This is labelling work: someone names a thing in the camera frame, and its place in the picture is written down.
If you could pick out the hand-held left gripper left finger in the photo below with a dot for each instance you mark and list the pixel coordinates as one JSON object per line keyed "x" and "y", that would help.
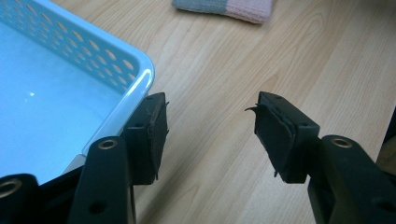
{"x": 146, "y": 140}

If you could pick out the light blue plastic basket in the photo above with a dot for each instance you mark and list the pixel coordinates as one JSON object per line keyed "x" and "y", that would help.
{"x": 56, "y": 102}

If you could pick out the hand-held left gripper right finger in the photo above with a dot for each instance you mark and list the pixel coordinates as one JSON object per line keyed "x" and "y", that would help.
{"x": 286, "y": 137}

